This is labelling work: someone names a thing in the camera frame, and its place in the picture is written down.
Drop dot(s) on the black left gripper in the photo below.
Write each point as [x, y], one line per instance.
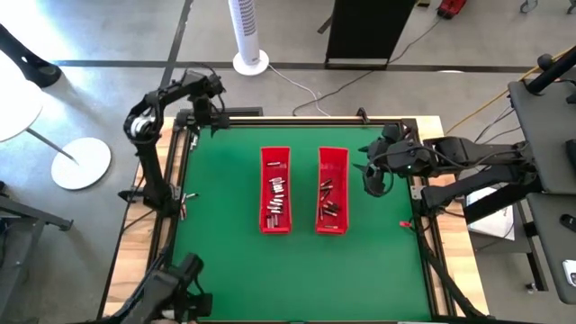
[202, 112]

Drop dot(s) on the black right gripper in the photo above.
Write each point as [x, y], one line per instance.
[391, 155]

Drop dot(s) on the red plastic bin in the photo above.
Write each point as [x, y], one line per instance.
[265, 193]
[342, 180]

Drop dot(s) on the black background robot arm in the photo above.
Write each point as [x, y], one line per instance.
[504, 206]
[551, 72]

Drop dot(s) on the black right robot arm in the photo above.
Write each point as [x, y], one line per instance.
[472, 153]

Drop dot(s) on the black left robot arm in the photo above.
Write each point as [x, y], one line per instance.
[146, 157]

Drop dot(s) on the black ribbed bar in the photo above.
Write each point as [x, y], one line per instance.
[245, 111]

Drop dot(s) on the small red clip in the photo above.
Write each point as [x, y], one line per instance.
[405, 223]

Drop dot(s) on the white tower fan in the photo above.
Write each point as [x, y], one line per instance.
[245, 27]

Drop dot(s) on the green table mat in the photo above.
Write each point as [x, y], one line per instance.
[297, 270]

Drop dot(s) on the black standing panel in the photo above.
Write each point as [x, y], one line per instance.
[364, 27]

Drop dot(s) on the white flat box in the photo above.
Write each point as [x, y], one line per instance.
[495, 227]

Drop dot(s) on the black bulky device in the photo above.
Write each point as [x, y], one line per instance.
[171, 288]

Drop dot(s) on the red floor tool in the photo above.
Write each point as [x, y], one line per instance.
[451, 8]

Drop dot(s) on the grey work table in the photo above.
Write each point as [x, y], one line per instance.
[540, 112]
[553, 252]

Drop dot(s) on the black curved stand leg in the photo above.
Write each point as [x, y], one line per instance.
[27, 63]

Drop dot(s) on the black desk device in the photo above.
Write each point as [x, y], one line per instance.
[571, 153]

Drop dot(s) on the black remote control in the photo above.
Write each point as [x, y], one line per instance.
[569, 222]

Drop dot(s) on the white smartphone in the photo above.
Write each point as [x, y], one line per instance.
[570, 272]

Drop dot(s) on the black frame clamp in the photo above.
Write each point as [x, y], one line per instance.
[362, 116]

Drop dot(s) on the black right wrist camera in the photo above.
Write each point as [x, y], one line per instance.
[414, 159]

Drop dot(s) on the black table frame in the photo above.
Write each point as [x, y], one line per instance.
[292, 120]

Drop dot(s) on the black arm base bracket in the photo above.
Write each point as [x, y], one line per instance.
[130, 195]

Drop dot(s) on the white round pedestal table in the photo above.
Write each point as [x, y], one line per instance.
[18, 103]

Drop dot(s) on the grey metal desk frame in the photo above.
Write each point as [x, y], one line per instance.
[27, 216]

